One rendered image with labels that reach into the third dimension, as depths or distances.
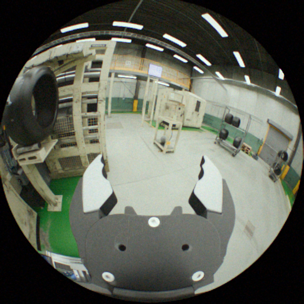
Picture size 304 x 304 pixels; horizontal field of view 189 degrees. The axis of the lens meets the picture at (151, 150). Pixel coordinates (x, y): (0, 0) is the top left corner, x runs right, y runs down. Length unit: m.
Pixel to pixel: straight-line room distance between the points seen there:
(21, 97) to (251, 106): 11.05
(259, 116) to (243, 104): 2.01
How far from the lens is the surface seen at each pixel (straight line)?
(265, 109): 10.64
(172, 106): 4.33
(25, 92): 0.70
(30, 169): 1.22
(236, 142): 4.45
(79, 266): 0.53
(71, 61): 1.21
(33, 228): 1.60
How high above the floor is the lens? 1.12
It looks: 29 degrees down
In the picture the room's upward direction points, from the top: 9 degrees clockwise
